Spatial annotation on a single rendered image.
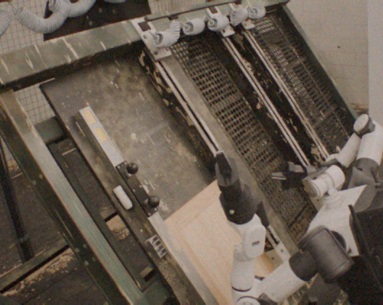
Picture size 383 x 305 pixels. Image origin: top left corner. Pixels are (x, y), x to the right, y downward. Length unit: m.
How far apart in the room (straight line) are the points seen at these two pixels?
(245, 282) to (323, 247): 0.26
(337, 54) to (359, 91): 0.64
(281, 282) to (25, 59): 1.02
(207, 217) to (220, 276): 0.22
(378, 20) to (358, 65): 1.79
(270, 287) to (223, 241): 0.42
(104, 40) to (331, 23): 5.62
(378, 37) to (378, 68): 0.35
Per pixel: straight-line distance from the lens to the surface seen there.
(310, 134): 2.44
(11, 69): 1.44
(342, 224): 1.40
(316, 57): 3.07
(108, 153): 1.53
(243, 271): 1.37
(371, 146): 1.76
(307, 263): 1.32
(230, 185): 1.15
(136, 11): 2.63
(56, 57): 1.54
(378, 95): 5.51
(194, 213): 1.69
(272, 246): 1.87
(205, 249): 1.68
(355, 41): 6.98
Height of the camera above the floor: 2.07
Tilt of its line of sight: 21 degrees down
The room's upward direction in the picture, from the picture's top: 7 degrees counter-clockwise
